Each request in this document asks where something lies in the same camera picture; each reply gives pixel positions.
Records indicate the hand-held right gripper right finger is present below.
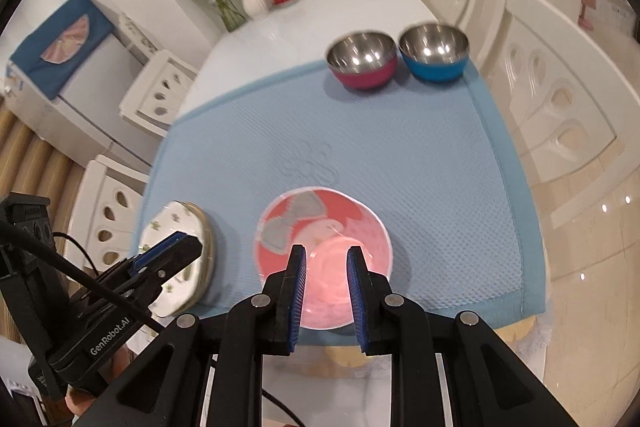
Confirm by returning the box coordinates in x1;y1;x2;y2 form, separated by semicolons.
346;245;576;427

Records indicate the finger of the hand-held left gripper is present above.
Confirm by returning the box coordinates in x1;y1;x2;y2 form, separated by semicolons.
127;231;193;275
95;234;203;315

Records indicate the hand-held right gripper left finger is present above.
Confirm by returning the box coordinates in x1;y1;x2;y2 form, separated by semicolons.
75;244;307;427

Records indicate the green flower square plate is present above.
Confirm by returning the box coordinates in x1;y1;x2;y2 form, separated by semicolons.
150;203;213;315
137;200;208;319

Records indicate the pink cartoon bowl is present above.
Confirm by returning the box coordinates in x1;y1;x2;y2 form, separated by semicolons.
253;187;394;329

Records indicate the magenta steel bowl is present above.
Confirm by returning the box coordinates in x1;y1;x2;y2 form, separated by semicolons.
326;32;399;92

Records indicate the blue steel bowl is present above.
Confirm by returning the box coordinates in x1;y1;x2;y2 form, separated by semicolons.
398;23;471;82

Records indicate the light blue quilted mat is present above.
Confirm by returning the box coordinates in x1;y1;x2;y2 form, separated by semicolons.
131;57;546;323

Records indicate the white refrigerator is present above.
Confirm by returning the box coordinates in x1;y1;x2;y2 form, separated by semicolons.
0;24;166;168

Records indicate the brown striped curtain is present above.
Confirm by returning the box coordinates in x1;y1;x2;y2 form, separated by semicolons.
0;107;91;218

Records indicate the blue refrigerator cover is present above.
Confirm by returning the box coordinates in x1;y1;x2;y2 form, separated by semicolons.
10;0;113;100

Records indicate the white corner shelf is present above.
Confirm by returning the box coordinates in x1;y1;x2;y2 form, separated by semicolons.
119;14;161;55

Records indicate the glass vase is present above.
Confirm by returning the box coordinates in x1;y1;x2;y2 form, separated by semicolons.
210;0;248;32

